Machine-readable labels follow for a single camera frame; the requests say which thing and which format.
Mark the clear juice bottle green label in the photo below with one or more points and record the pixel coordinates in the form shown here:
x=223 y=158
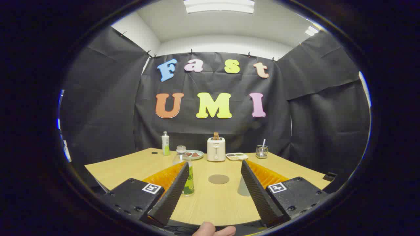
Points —
x=190 y=185

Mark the pale green plate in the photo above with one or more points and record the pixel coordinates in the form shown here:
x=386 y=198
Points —
x=198 y=157

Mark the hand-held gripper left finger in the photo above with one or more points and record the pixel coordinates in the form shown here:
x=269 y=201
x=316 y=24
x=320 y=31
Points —
x=172 y=193

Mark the small ceiling light panel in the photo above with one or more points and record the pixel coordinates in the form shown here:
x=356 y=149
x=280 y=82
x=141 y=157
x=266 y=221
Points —
x=311 y=31

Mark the black backdrop cloth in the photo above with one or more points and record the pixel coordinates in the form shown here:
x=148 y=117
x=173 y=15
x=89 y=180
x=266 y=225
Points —
x=197 y=131

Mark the small black box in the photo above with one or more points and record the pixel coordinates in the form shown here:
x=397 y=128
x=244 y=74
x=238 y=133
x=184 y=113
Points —
x=329 y=176

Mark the small white green bottle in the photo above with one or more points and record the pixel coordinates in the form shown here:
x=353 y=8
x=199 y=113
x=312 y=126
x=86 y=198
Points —
x=165 y=144

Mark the white divided tray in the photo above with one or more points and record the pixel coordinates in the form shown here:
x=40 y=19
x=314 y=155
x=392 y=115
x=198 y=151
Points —
x=237 y=156

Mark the brown bread slice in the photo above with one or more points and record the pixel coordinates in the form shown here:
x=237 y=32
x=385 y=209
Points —
x=216 y=135

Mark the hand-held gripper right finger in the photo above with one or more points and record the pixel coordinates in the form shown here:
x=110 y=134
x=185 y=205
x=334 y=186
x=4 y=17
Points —
x=257 y=193

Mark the long ceiling light panel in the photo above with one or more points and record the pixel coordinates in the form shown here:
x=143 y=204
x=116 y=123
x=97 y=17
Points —
x=219 y=6

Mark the white toaster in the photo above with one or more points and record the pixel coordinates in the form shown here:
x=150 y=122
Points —
x=216 y=150

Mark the round brown coaster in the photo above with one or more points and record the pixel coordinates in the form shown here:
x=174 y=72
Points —
x=219 y=179

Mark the pale grey cup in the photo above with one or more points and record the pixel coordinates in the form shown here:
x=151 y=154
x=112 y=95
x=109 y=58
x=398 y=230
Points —
x=242 y=190

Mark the wooden table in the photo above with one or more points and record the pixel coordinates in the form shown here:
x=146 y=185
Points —
x=213 y=205

